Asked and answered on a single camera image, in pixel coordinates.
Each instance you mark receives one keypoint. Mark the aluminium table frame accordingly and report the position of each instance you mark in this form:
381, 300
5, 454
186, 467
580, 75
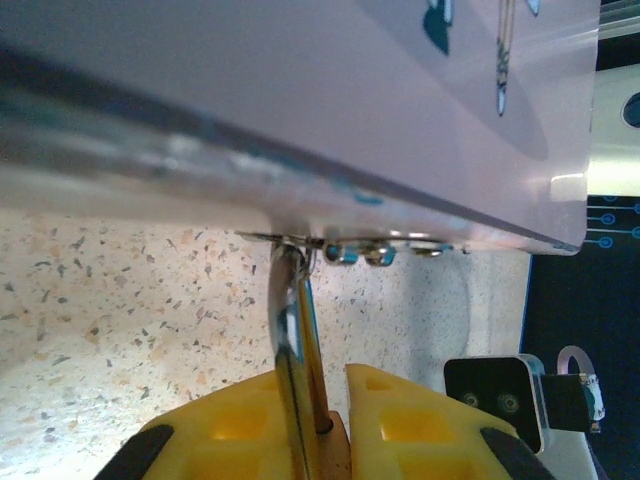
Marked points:
620, 25

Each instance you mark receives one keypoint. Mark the brass padlock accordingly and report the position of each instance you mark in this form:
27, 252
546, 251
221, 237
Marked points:
290, 375

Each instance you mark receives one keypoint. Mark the pink cartoon tin box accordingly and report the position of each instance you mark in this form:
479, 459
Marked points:
300, 100

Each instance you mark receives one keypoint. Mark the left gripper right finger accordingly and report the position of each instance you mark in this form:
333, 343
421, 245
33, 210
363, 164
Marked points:
425, 450

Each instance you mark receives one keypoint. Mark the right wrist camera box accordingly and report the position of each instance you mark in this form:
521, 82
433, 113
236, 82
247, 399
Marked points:
490, 395

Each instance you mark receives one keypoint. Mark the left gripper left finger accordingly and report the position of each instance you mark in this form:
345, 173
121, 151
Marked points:
200, 450

